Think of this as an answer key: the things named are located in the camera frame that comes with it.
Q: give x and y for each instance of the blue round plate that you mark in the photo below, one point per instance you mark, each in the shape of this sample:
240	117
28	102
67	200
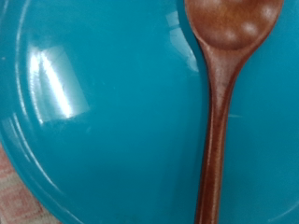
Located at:
118	124

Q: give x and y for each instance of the brown wooden spoon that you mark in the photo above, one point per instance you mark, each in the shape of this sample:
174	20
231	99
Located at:
224	62

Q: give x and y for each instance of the pink checkered cloth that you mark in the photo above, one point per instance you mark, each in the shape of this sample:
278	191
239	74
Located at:
15	199

